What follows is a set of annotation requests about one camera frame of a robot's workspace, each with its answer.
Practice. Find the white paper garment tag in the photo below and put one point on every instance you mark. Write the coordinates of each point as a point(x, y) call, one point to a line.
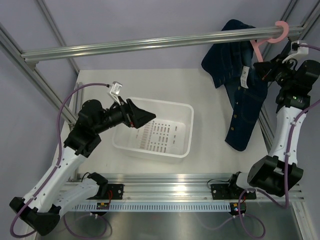
point(244, 77)

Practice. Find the white slotted cable duct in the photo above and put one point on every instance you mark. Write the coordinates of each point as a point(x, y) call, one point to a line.
point(153, 207)

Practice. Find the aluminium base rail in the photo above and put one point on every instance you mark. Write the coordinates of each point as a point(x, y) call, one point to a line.
point(167, 187)

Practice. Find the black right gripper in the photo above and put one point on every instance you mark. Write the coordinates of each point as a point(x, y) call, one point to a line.
point(265, 68)

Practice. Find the left aluminium frame strut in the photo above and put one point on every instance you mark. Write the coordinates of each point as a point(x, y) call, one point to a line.
point(14, 53)

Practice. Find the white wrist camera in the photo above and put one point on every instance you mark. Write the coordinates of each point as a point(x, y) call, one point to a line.
point(298, 50)
point(114, 92)

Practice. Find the white plastic bin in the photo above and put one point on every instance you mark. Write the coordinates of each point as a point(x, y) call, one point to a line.
point(167, 138)

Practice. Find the dark blue denim skirt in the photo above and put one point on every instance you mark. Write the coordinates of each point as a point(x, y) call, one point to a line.
point(224, 63)

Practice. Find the right aluminium frame strut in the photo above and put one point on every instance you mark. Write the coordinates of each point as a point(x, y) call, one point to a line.
point(302, 16)

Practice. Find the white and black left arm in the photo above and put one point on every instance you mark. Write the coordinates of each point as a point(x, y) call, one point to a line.
point(43, 206)

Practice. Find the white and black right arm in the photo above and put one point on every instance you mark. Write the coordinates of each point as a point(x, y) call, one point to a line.
point(278, 172)

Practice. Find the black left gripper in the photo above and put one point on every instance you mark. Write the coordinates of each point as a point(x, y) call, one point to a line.
point(133, 116)

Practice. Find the pink plastic hanger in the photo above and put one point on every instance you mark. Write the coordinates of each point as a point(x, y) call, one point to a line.
point(283, 25)

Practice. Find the aluminium frame strut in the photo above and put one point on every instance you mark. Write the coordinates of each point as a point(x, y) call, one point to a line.
point(14, 53)
point(302, 16)

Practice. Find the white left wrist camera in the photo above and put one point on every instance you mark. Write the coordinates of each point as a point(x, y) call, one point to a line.
point(114, 92)

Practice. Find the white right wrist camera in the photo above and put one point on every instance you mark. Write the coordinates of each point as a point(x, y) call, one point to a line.
point(298, 50)

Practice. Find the horizontal aluminium hanging rail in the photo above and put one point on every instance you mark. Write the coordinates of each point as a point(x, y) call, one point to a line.
point(31, 56)

